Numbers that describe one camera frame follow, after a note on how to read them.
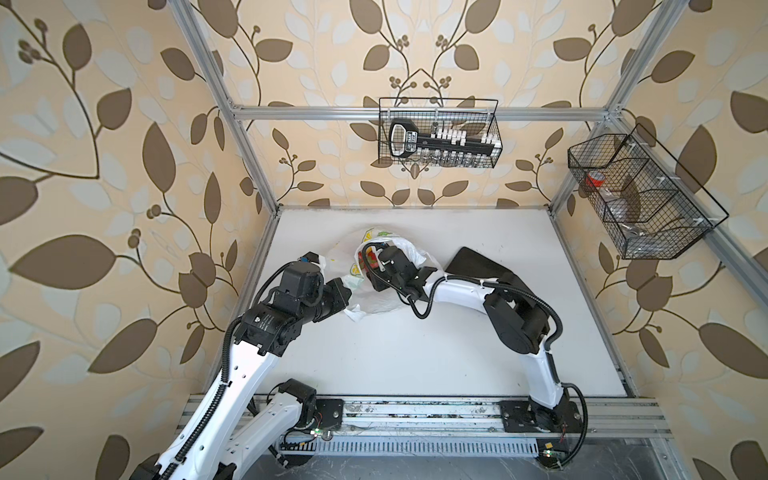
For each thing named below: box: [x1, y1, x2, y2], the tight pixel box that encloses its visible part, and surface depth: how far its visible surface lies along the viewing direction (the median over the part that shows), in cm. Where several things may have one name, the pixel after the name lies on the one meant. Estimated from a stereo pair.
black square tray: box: [445, 246, 538, 296], surface depth 105 cm
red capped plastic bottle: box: [585, 170, 605, 187], surface depth 88 cm
